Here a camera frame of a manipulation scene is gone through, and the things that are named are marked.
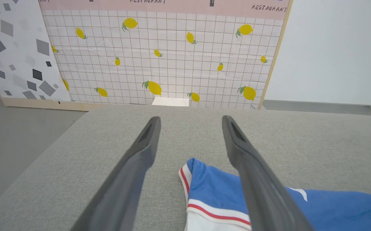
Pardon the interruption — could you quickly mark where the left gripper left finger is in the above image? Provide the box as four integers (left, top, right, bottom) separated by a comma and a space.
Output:
70, 116, 162, 231

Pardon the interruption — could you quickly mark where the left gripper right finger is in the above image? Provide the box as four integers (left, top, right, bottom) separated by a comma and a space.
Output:
221, 115, 315, 231

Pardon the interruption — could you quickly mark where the blue and white shirt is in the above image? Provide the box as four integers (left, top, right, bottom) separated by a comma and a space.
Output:
178, 157, 371, 231

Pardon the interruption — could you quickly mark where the white box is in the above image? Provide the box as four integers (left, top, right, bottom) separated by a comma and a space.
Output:
152, 97, 190, 107

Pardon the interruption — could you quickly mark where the lemon print partition panel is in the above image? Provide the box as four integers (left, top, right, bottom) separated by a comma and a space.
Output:
39, 0, 293, 111

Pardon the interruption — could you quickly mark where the grey diamond print panel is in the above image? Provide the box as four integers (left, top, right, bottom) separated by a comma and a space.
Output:
0, 0, 72, 108

